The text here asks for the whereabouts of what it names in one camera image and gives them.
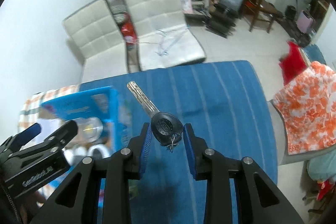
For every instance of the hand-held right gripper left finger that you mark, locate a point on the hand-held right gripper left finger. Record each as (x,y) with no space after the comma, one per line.
(147,145)

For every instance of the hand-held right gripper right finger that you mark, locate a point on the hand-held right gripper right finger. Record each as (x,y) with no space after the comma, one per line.
(189,150)

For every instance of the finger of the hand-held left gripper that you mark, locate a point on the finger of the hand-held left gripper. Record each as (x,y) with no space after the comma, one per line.
(31,130)
(65,129)

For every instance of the silver key round black head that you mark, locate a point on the silver key round black head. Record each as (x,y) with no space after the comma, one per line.
(165,127)

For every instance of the white round tin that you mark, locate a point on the white round tin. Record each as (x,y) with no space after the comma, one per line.
(74,154)

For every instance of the large white cream jar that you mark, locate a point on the large white cream jar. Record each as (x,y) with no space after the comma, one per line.
(97,151)

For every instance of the blue plastic basket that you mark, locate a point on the blue plastic basket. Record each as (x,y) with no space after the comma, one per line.
(113,108)

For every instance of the orange checkered cloth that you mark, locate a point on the orange checkered cloth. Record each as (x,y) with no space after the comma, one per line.
(31,108)

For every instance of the clear glass jar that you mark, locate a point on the clear glass jar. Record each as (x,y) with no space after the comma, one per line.
(90,128)

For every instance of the blue green printed carton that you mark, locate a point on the blue green printed carton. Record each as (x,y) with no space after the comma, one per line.
(125,119)

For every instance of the blue striped cloth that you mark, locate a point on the blue striped cloth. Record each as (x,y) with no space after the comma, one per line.
(210,108)

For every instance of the white padded chair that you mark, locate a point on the white padded chair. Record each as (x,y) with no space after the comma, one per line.
(157,8)
(92,29)

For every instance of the orange floral cloth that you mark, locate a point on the orange floral cloth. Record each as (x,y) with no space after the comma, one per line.
(307,103)

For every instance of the teal cloth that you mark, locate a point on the teal cloth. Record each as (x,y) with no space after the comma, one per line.
(323,166)

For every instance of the red cloth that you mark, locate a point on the red cloth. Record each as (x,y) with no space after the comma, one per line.
(292,61)

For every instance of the red fabric bundle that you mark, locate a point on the red fabric bundle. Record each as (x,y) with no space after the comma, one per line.
(326,188)

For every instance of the pink printed bag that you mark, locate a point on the pink printed bag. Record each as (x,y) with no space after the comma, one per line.
(188,1)

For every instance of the blue towel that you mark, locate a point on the blue towel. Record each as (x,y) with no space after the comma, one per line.
(315,54)

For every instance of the black bag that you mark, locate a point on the black bag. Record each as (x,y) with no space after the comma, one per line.
(290,12)

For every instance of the pink suitcase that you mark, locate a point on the pink suitcase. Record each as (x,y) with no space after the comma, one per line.
(305,20)

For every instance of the brown wooden cabinet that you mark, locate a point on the brown wooden cabinet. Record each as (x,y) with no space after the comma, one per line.
(319,8)

